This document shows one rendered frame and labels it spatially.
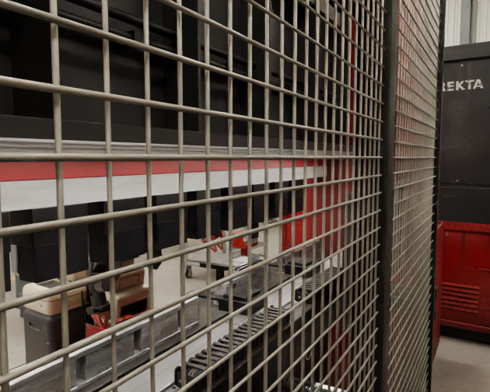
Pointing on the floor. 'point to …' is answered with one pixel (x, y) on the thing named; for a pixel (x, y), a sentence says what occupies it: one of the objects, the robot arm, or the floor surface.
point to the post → (390, 40)
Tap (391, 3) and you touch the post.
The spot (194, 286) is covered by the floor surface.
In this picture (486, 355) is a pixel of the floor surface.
